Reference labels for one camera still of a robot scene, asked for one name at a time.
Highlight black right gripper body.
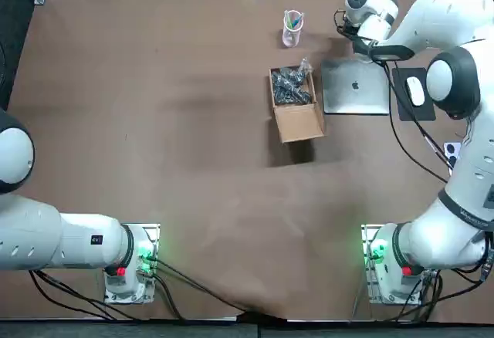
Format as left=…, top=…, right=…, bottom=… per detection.
left=339, top=21, right=374, bottom=52

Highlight silver laptop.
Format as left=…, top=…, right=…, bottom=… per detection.
left=320, top=59, right=391, bottom=116

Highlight pink translucent cup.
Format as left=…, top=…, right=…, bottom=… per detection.
left=283, top=9, right=306, bottom=49

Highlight white computer mouse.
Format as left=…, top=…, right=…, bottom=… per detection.
left=405, top=76, right=425, bottom=106

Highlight black mouse pad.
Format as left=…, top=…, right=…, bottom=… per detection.
left=391, top=67, right=437, bottom=122

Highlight bag of black parts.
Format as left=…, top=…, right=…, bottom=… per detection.
left=270, top=58, right=314, bottom=106

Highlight brown cardboard box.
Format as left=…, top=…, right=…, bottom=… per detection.
left=269, top=66, right=327, bottom=144

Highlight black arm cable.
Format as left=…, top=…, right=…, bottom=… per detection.
left=381, top=59, right=452, bottom=184
left=392, top=63, right=453, bottom=170

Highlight black base cable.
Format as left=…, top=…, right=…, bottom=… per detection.
left=350, top=266, right=489, bottom=323
left=152, top=259, right=286, bottom=322

